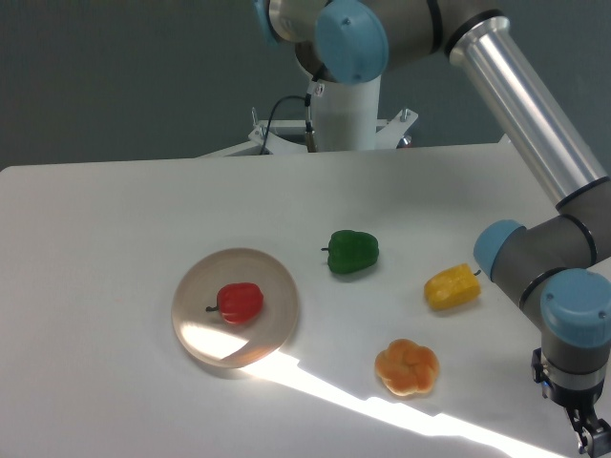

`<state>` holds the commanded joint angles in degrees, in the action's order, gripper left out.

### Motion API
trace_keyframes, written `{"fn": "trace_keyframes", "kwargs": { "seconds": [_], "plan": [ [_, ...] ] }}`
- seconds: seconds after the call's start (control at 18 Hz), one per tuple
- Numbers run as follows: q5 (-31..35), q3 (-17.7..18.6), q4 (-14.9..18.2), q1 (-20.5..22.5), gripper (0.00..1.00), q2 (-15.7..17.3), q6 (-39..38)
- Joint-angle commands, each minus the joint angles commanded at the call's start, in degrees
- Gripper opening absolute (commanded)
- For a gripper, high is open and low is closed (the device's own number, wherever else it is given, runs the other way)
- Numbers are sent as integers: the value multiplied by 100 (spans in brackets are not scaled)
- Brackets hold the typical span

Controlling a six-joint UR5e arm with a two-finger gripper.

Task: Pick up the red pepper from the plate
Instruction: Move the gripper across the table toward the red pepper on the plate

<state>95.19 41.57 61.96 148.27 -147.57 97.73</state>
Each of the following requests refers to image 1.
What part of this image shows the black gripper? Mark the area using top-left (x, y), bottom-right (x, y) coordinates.
top-left (531, 347), bottom-right (610, 453)

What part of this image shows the red bell pepper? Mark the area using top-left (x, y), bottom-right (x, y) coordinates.
top-left (205, 282), bottom-right (264, 325)

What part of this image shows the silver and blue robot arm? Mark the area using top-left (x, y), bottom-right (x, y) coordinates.
top-left (254, 1), bottom-right (610, 457)

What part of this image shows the yellow bell pepper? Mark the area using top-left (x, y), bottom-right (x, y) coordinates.
top-left (424, 263), bottom-right (481, 311)

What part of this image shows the green bell pepper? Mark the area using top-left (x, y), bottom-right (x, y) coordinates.
top-left (322, 230), bottom-right (379, 275)

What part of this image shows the translucent pink plate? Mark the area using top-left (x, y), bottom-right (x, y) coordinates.
top-left (171, 248), bottom-right (300, 369)

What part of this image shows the knotted bread roll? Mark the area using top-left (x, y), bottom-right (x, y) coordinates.
top-left (374, 339), bottom-right (440, 397)

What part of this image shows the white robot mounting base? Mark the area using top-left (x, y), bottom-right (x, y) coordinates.
top-left (207, 78), bottom-right (419, 157)

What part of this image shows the black cable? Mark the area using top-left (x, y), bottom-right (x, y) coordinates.
top-left (260, 66), bottom-right (330, 156)

